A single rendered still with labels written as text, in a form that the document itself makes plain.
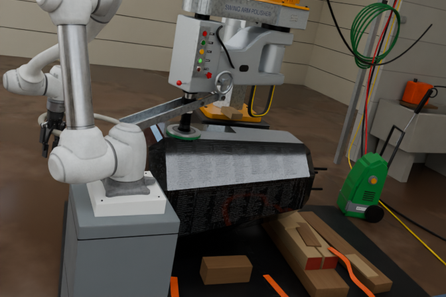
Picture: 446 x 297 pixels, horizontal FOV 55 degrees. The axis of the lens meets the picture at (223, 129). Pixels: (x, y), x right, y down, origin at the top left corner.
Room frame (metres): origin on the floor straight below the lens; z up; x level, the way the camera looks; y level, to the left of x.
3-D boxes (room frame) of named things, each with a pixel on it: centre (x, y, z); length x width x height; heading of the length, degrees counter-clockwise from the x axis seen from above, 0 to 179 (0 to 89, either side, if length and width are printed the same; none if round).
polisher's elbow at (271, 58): (3.06, -0.22, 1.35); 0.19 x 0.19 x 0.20
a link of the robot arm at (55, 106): (1.93, 0.79, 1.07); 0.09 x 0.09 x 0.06
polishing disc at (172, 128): (2.59, 0.24, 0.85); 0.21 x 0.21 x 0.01
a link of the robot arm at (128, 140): (1.65, 0.38, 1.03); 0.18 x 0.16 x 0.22; 141
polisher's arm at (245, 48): (2.86, -0.05, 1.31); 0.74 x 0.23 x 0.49; 135
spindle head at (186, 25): (2.65, 0.19, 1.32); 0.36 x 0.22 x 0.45; 135
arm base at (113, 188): (1.67, 0.35, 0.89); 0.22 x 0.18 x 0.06; 117
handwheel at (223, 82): (2.59, 0.07, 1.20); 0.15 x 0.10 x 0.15; 135
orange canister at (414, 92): (5.37, -2.32, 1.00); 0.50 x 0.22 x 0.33; 116
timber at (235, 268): (2.35, -0.18, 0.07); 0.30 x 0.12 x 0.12; 112
